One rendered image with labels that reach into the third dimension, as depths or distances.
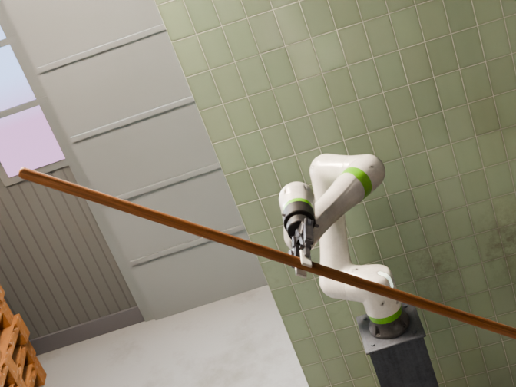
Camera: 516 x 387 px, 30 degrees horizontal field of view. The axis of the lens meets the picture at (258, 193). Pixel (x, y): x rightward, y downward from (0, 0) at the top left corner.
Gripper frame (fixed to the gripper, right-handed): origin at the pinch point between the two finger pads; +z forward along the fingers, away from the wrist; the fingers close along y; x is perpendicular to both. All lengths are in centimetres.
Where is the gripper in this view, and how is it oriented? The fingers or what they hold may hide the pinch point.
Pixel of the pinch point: (302, 263)
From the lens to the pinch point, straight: 263.3
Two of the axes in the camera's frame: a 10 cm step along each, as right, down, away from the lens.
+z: 0.2, 5.0, -8.6
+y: -3.7, 8.1, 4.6
